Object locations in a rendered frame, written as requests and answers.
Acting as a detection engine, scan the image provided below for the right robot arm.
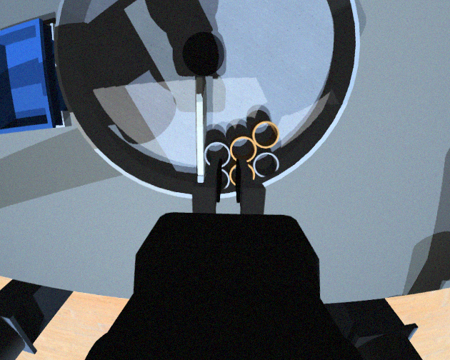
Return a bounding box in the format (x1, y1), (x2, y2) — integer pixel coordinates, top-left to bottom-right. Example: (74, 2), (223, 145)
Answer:
(357, 333), (423, 360)

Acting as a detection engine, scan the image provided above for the bronze bushing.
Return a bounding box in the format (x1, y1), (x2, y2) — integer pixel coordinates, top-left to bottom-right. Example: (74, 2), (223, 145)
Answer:
(250, 120), (279, 149)
(230, 134), (256, 162)
(229, 160), (255, 186)

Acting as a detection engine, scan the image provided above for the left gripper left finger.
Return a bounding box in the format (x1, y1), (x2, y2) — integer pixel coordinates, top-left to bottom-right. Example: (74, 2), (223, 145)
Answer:
(191, 159), (222, 214)

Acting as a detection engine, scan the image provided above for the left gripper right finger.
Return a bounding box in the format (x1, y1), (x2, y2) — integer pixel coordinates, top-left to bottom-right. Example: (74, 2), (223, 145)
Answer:
(235, 159), (266, 214)

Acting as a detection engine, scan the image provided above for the silver metal ring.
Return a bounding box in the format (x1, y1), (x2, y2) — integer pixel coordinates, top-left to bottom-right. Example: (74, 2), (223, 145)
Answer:
(221, 165), (230, 191)
(204, 139), (231, 166)
(251, 148), (279, 177)

